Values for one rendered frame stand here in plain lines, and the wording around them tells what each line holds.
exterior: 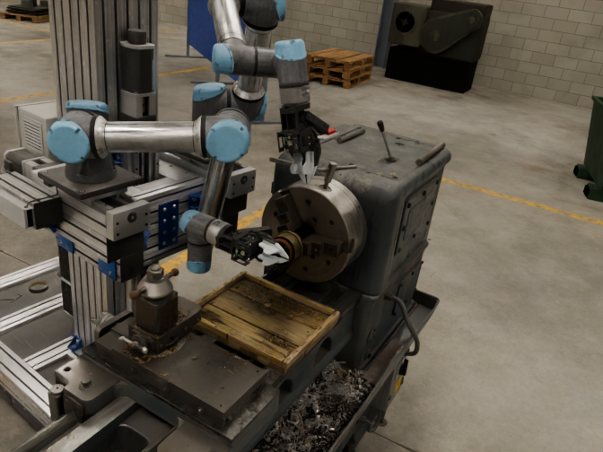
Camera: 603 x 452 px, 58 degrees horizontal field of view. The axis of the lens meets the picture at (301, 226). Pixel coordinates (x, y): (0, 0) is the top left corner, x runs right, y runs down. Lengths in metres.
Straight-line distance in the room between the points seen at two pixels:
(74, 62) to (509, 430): 2.38
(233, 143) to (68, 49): 0.75
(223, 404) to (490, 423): 1.82
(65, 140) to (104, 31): 0.47
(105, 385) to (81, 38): 1.10
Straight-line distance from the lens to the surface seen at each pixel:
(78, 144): 1.57
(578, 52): 11.46
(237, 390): 1.26
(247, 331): 1.57
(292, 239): 1.56
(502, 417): 2.91
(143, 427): 1.38
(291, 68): 1.37
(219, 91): 2.01
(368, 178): 1.72
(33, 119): 2.21
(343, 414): 1.81
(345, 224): 1.58
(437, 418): 2.77
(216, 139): 1.49
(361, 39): 12.37
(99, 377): 1.41
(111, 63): 1.94
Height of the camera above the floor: 1.84
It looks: 26 degrees down
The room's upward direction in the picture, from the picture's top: 7 degrees clockwise
